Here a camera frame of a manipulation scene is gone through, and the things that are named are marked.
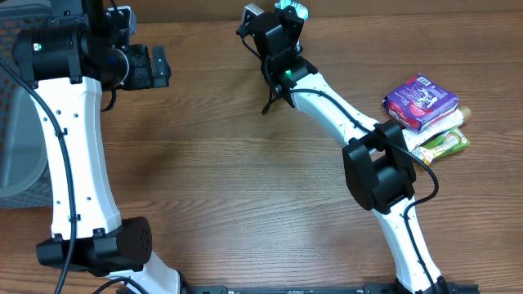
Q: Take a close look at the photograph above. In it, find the teal wipes packet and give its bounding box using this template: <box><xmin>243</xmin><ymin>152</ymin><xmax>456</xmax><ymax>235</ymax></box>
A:
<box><xmin>274</xmin><ymin>0</ymin><xmax>310</xmax><ymax>20</ymax></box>

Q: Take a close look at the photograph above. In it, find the red purple pad pack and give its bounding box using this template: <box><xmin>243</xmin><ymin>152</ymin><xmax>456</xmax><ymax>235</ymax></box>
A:
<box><xmin>382</xmin><ymin>73</ymin><xmax>459</xmax><ymax>133</ymax></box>

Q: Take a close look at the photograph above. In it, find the white tube gold cap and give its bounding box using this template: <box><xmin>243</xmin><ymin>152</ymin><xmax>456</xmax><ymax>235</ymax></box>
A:
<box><xmin>402</xmin><ymin>105</ymin><xmax>472</xmax><ymax>152</ymax></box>

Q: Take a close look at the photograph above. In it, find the green snack packet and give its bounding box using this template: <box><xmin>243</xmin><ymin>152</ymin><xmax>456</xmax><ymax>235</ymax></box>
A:
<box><xmin>413</xmin><ymin>127</ymin><xmax>470</xmax><ymax>166</ymax></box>

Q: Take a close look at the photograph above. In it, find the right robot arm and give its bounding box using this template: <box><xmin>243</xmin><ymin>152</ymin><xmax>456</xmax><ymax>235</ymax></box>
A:
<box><xmin>237</xmin><ymin>3</ymin><xmax>450</xmax><ymax>293</ymax></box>

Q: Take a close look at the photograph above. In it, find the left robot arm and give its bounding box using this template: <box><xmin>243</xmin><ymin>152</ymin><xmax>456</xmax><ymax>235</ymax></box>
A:
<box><xmin>10</xmin><ymin>1</ymin><xmax>190</xmax><ymax>293</ymax></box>

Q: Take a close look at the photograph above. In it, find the grey plastic basket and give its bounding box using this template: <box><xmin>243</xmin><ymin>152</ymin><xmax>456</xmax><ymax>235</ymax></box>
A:
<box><xmin>1</xmin><ymin>0</ymin><xmax>52</xmax><ymax>209</ymax></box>

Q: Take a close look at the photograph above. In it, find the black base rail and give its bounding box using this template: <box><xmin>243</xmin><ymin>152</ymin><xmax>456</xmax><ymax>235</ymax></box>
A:
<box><xmin>180</xmin><ymin>281</ymin><xmax>481</xmax><ymax>294</ymax></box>

